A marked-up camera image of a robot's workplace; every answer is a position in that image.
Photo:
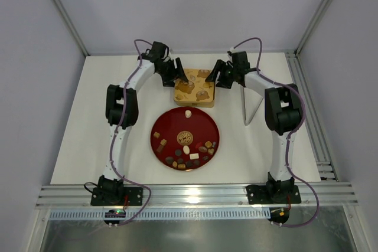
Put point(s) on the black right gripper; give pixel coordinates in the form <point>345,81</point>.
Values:
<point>223,75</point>

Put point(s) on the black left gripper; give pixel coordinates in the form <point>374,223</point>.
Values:
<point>171,72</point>

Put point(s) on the silver tin lid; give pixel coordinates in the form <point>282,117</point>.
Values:
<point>196,90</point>

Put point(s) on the gold chocolate tin box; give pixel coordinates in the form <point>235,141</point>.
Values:
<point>195,104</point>

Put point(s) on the white cone chocolate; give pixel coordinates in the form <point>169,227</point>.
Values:
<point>187,113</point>

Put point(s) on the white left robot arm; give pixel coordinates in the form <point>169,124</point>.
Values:
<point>122,112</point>

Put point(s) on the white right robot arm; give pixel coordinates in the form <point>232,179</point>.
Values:
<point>284,113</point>

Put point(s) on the caramel shell chocolate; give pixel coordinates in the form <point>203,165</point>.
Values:
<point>208,144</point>

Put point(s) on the red chocolate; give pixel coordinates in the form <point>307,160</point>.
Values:
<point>198,145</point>

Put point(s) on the caramel striped chocolate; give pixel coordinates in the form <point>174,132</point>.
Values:
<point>163,142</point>

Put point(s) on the brown oval chocolate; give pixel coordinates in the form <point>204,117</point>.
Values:
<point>202,149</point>

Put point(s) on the white oval chocolate lower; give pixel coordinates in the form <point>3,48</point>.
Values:
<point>186,150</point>

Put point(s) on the brown marbled rectangular chocolate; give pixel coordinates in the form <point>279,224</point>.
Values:
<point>160,148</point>

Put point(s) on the white rectangular chocolate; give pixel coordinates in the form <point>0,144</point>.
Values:
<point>194,156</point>

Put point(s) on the dark grey egg chocolate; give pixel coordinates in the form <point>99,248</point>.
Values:
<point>169,160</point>

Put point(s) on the dark square chocolate bottom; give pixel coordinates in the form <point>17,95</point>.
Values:
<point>189,164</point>

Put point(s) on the caramel barrel chocolate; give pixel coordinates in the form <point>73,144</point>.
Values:
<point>181,166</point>

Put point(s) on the round red tray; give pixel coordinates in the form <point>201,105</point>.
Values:
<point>178,131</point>

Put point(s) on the right side aluminium rail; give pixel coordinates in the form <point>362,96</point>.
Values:
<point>316,135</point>

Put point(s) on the right aluminium frame post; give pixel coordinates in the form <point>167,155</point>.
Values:
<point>311,27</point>

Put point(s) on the aluminium frame post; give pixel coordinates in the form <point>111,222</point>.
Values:
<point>311,27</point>
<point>59,6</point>

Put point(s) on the left aluminium frame post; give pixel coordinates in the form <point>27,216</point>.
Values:
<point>59,6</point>

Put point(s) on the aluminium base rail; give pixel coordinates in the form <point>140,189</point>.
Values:
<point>187,202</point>

